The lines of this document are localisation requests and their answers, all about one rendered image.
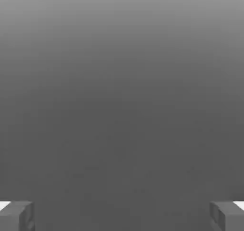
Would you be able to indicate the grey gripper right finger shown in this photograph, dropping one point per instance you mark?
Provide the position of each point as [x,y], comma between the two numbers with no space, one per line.
[228,215]

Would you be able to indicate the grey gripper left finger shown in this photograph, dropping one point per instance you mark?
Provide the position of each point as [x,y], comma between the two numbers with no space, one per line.
[15,215]

